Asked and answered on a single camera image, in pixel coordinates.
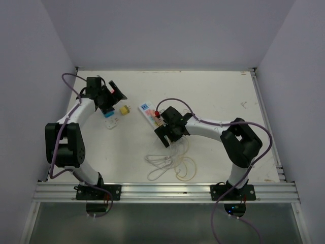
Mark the white power strip cord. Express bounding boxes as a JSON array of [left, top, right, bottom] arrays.
[[144, 142, 178, 181]]

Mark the white plug adapter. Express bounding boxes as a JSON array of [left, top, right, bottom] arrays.
[[105, 118, 119, 130]]

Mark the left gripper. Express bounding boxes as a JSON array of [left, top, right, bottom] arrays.
[[98, 81, 126, 114]]

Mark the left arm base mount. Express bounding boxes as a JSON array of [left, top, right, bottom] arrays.
[[74, 184, 122, 201]]

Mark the yellow cube plug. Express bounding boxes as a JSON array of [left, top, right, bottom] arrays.
[[119, 105, 131, 115]]

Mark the blue plug adapter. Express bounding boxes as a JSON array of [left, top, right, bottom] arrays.
[[103, 109, 115, 118]]

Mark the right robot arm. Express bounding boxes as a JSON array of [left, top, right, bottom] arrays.
[[153, 106, 263, 200]]

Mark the aluminium front rail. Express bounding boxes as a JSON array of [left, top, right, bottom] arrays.
[[32, 182, 300, 203]]

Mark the yellow charging cable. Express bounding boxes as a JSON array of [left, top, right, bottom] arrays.
[[172, 138, 198, 181]]

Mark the white power strip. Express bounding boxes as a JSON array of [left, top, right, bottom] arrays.
[[138, 101, 158, 130]]

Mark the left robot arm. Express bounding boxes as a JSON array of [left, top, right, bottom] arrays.
[[45, 76, 127, 200]]

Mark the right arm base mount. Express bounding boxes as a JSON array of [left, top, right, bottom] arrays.
[[210, 182, 256, 201]]

